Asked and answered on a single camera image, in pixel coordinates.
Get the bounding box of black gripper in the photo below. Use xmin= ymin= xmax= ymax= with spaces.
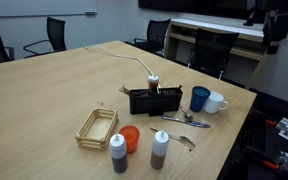
xmin=262 ymin=9 xmax=288 ymax=55

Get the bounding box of black screen stand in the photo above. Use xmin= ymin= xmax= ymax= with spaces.
xmin=243 ymin=11 xmax=266 ymax=27

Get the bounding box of wooden shelf desk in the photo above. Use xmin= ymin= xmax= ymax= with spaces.
xmin=164 ymin=18 xmax=284 ymax=90

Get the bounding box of white ceramic mug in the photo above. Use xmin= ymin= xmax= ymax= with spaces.
xmin=202 ymin=91 xmax=230 ymax=115

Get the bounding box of blue plastic cup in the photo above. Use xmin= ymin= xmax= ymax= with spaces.
xmin=189 ymin=85 xmax=212 ymax=113

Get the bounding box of silver spoon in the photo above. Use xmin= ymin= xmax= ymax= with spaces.
xmin=178 ymin=104 xmax=194 ymax=122

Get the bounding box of red sauce squeeze bottle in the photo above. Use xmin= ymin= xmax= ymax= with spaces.
xmin=147 ymin=74 xmax=160 ymax=91

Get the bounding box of silver fork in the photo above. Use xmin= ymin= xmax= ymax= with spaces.
xmin=149 ymin=125 xmax=197 ymax=149

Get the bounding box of black plastic utensil basket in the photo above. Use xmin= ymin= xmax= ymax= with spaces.
xmin=128 ymin=86 xmax=184 ymax=117

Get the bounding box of brown sauce squeeze bottle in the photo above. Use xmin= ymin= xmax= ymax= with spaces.
xmin=149 ymin=130 xmax=170 ymax=171

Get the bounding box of orange plastic cup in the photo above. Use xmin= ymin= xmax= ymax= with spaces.
xmin=118 ymin=124 xmax=141 ymax=155

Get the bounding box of wooden slat tray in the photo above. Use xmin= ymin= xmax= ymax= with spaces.
xmin=74 ymin=107 xmax=119 ymax=151

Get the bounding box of orange handled clamp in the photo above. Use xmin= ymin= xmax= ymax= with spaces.
xmin=262 ymin=160 xmax=281 ymax=171
xmin=263 ymin=118 xmax=279 ymax=128

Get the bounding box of black metal frame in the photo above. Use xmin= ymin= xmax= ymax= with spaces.
xmin=216 ymin=106 xmax=288 ymax=180

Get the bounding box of black wall screen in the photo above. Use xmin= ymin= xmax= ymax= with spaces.
xmin=137 ymin=0 xmax=288 ymax=33

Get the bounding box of long white cable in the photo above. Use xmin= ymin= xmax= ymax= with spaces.
xmin=83 ymin=45 xmax=155 ymax=77

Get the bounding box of white wall whiteboard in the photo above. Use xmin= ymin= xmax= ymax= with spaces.
xmin=0 ymin=0 xmax=99 ymax=18

